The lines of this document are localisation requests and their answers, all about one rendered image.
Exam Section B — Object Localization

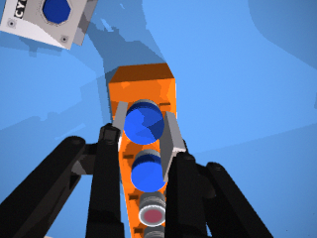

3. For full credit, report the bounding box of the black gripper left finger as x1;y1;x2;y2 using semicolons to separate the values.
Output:
0;101;128;238

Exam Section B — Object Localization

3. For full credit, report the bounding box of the white control panel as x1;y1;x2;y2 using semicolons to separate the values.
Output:
0;0;98;50

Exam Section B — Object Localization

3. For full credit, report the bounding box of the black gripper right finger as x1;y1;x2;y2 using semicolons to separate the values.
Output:
158;111;273;238

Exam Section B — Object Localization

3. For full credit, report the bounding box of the blue flat mat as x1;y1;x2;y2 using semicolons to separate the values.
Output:
0;0;317;238

